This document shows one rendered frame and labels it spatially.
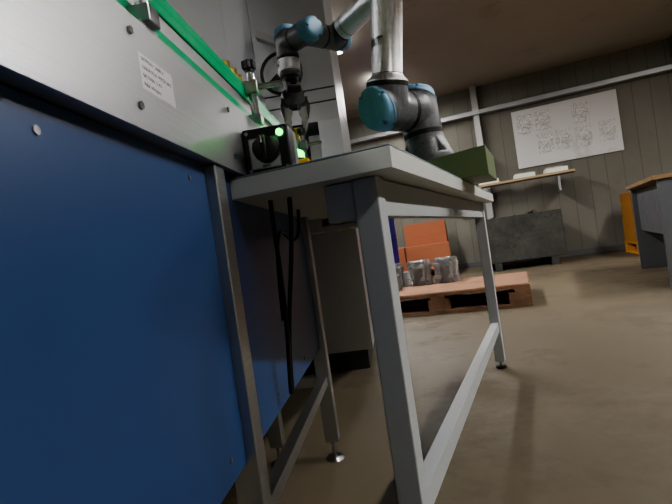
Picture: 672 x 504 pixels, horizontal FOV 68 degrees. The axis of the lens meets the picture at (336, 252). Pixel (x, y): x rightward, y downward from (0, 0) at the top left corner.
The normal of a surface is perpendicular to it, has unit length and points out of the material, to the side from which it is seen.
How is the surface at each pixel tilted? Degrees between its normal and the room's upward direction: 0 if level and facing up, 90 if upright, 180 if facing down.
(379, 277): 90
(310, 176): 90
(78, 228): 90
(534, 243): 90
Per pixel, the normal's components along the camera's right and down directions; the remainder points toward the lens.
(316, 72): -0.11, 0.02
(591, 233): -0.38, 0.07
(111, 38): 0.98, -0.15
